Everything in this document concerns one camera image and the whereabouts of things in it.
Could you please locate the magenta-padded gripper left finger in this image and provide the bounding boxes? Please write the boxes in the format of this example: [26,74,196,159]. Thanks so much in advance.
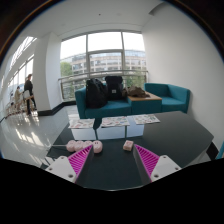
[45,144,95,188]

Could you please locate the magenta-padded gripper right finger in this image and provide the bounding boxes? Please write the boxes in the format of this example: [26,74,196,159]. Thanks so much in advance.
[132,143,182,186]

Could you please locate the pink and white charger block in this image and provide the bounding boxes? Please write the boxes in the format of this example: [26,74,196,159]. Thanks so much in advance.
[122,139,135,152]

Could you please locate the pink power strip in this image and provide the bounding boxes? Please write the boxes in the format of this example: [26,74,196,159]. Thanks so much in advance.
[65,139,104,155]

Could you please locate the teal wood-topped side table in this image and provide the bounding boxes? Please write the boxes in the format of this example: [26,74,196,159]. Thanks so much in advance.
[127,92,163,115]

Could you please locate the teal two-seat sofa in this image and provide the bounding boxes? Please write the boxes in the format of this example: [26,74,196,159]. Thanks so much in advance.
[74,85,133,120]

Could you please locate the teal armchair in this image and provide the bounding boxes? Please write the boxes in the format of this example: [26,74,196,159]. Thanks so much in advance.
[143,82,191,114]

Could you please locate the brown bag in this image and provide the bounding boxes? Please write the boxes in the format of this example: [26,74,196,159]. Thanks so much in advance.
[124,85,151,99]

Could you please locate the black rounded backpack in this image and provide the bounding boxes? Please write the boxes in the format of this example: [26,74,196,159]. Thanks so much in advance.
[85,78,108,109]

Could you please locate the teal chair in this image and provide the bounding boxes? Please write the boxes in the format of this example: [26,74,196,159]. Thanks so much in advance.
[215,141,224,160]

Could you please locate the black boxy backpack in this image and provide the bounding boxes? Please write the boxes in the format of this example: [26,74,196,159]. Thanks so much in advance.
[104,75,124,101]

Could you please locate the metal window railing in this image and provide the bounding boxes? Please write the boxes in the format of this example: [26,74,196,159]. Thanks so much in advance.
[58,69,149,101]

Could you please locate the person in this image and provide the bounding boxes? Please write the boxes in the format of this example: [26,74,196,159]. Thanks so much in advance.
[23,73,35,116]
[13,86,22,108]

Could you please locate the white power strip cable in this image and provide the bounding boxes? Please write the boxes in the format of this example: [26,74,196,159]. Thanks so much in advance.
[49,143,68,149]

